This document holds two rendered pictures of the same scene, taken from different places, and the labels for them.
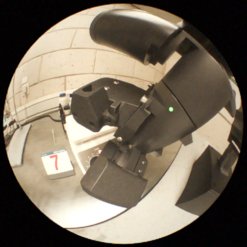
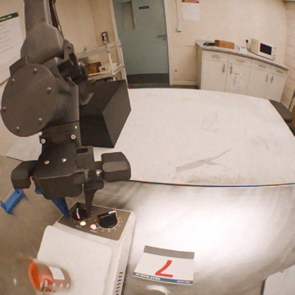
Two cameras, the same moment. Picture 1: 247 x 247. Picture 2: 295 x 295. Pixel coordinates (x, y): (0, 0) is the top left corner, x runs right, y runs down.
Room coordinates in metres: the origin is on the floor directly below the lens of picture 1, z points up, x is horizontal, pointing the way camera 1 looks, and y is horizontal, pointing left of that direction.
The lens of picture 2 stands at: (0.05, 0.15, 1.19)
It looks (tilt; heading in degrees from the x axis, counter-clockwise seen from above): 45 degrees down; 240
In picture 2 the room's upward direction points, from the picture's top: 8 degrees counter-clockwise
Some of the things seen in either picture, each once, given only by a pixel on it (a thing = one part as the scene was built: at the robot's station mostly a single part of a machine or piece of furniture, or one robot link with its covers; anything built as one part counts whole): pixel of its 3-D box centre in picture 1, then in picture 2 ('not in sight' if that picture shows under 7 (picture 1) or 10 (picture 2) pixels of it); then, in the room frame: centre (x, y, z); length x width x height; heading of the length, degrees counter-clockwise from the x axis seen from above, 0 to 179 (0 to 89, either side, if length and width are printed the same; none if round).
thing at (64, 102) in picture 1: (63, 102); not in sight; (0.36, 0.38, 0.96); 0.06 x 0.06 x 0.11
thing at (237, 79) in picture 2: not in sight; (237, 81); (-2.29, -0.79, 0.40); 0.24 x 0.01 x 0.30; 135
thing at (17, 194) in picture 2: not in sight; (10, 197); (0.35, -0.18, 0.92); 0.10 x 0.03 x 0.04; 21
